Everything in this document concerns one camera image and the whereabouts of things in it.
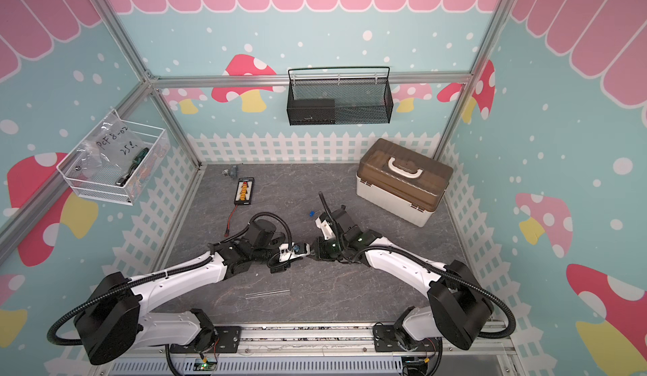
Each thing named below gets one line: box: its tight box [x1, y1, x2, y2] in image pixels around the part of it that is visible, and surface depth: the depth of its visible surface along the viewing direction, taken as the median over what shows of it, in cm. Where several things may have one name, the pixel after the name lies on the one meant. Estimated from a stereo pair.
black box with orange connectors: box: [234, 177, 255, 206], surface depth 111 cm
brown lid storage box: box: [355, 138, 454, 228], surface depth 94 cm
